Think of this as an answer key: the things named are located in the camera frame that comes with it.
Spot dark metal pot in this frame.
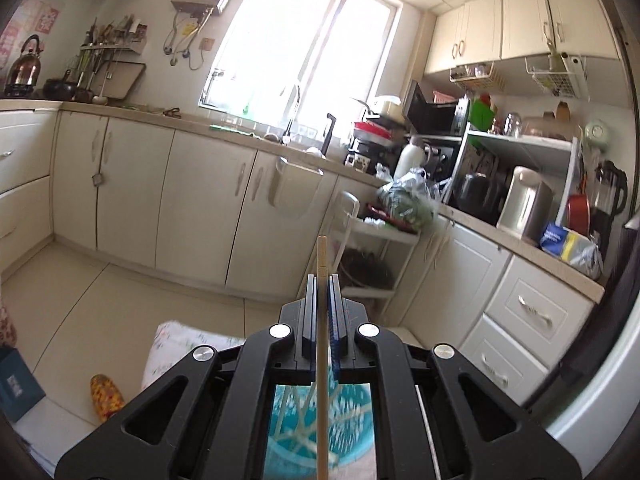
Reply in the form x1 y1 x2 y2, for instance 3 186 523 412
455 172 503 218

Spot green plastic board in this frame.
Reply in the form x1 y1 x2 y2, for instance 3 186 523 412
469 97 495 128

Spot white cabinet with drawers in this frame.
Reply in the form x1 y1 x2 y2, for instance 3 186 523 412
385 217 606 408

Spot clear plastic bag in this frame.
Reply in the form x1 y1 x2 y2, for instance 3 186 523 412
562 237 603 281

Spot bag of green vegetables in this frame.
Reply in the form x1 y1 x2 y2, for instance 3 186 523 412
376 167 441 233

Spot blue packet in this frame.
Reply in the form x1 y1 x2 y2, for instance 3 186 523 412
540 222 578 256

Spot white hanging bin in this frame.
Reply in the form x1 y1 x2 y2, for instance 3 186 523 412
270 156 325 218

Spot beige water dispenser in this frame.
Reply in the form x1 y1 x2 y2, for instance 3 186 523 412
496 166 553 246

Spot white shelf rack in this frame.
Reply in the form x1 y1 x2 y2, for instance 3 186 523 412
447 127 583 246

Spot white wire basket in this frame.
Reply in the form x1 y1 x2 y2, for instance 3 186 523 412
449 62 503 92
525 52 588 98

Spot stack of red bowls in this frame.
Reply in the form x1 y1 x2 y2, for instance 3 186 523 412
352 120 401 143

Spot large white appliance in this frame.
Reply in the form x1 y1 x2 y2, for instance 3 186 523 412
545 260 640 480

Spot pink patterned wall poster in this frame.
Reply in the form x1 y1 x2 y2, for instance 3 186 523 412
0 0 66 68

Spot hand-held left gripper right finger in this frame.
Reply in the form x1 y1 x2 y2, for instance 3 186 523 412
327 274 583 480

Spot blue plastic basket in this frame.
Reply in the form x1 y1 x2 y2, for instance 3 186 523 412
264 382 377 480

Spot black tall dispenser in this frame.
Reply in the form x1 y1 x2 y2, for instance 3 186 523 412
321 112 338 157

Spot chrome faucet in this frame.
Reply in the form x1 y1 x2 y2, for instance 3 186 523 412
280 82 302 146

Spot black microwave oven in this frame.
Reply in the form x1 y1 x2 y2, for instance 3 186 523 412
402 80 471 136

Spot steel kettle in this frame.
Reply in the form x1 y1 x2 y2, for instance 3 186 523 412
5 35 43 96

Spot cream door cabinet run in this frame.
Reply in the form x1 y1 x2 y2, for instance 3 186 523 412
52 110 386 306

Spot wall utensil rack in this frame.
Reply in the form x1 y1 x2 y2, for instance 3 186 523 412
75 15 148 103

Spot cream drawer cabinet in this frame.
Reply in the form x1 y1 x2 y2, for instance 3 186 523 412
0 107 60 273

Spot kitchen window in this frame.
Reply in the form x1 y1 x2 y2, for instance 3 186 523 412
199 0 403 133

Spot white thermos jug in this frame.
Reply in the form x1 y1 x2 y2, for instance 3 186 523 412
394 135 432 181

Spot pale green round appliance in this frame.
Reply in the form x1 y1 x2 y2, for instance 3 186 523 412
584 120 612 151

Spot cream upper cabinets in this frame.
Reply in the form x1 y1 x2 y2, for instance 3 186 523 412
424 0 623 76

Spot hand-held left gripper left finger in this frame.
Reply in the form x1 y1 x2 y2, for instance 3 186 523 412
54 274 319 480

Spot black cooking pan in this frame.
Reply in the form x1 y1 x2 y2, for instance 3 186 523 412
44 71 78 101

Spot yellow patterned slipper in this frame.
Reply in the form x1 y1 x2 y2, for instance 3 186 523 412
90 374 126 423

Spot single wooden chopstick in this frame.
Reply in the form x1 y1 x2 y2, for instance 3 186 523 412
316 236 331 480

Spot red pot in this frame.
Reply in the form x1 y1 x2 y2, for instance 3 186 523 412
567 192 591 236

